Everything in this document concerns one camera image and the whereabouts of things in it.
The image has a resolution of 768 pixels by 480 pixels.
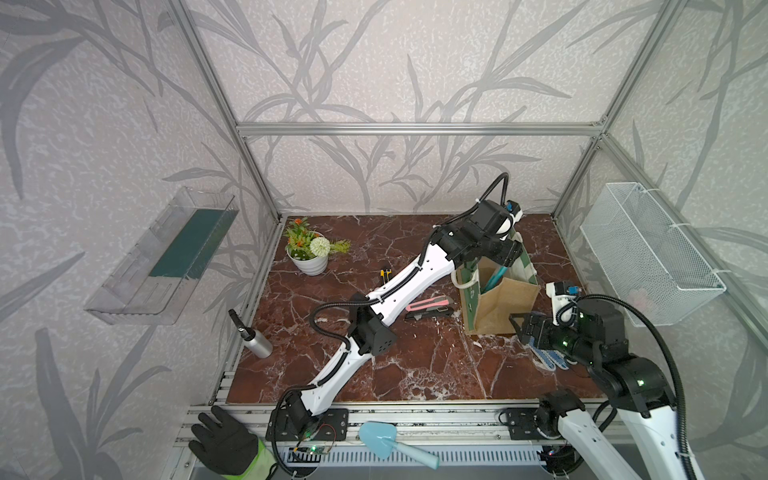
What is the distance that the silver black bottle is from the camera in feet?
2.47

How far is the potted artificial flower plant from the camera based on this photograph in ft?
3.05

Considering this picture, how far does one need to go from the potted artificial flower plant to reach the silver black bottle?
25 centimetres

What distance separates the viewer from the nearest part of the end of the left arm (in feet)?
1.99

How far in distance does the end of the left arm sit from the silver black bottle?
23.9 inches

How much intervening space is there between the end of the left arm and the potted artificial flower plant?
0.51 meters

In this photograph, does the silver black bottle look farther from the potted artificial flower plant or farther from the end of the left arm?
the end of the left arm
